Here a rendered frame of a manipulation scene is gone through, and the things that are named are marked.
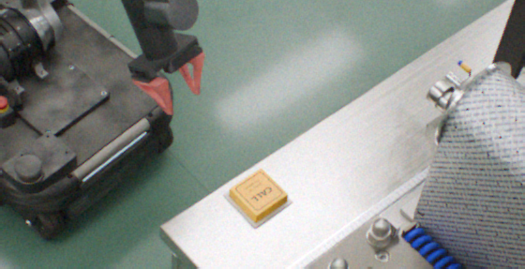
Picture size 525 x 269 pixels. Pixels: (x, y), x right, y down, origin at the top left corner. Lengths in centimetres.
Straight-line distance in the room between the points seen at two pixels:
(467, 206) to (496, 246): 7
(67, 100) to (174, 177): 39
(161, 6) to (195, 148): 144
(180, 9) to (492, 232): 54
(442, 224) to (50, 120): 137
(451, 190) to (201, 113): 161
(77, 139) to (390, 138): 104
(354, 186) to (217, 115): 127
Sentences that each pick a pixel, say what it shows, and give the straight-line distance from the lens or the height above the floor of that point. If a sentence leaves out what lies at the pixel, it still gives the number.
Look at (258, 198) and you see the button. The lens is 165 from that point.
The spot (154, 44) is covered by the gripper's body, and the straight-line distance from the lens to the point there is 154.
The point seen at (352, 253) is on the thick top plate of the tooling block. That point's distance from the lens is 149.
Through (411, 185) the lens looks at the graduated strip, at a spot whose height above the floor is 90.
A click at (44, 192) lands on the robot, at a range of 250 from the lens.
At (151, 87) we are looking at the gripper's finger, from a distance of 155.
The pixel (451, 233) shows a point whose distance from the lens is 149.
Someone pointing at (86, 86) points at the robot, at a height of 26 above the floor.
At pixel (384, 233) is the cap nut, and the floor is 106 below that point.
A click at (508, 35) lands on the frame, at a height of 112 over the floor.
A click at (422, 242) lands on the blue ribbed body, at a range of 151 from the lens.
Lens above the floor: 228
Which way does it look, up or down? 53 degrees down
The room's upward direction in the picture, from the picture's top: 8 degrees clockwise
